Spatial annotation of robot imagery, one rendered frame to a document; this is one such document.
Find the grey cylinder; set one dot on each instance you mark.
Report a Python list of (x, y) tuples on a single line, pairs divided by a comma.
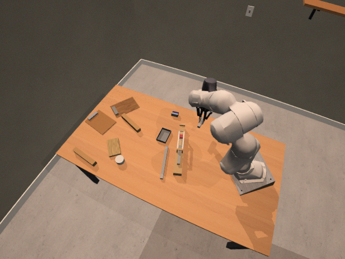
[(119, 159)]

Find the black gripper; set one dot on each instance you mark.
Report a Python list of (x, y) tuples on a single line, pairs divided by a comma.
[(205, 112)]

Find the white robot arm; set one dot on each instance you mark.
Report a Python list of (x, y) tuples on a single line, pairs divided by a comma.
[(233, 127)]

